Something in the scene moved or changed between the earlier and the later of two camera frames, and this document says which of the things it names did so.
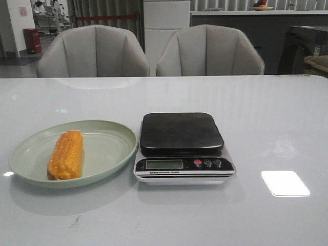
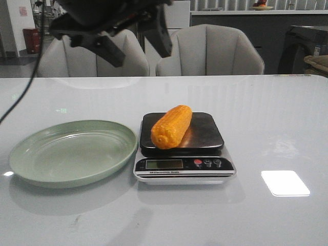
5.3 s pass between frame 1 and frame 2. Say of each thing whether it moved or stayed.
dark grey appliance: stayed
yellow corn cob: moved
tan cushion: stayed
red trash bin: stayed
